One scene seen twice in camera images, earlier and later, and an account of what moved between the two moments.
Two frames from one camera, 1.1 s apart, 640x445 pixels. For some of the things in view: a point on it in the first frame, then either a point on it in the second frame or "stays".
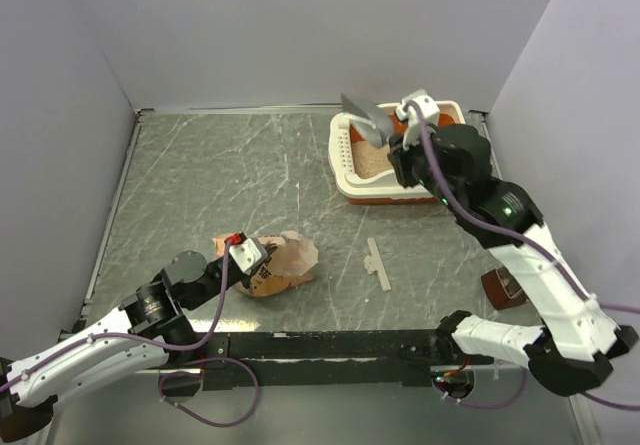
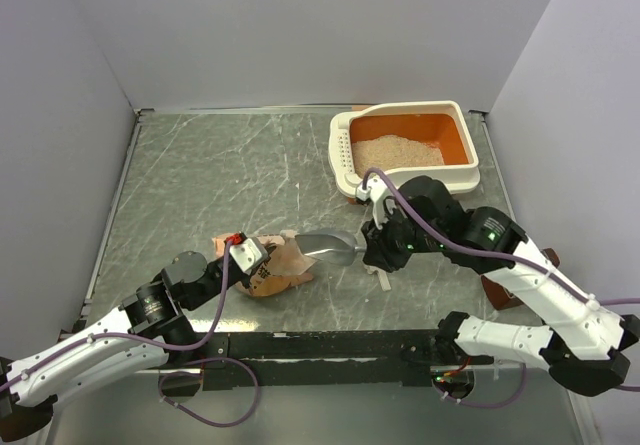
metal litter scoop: (377, 114) → (330, 246)
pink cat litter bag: (288, 267) stays
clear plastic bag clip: (374, 263) stays
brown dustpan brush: (502, 289) stays
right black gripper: (397, 155) → (379, 251)
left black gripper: (247, 279) stays
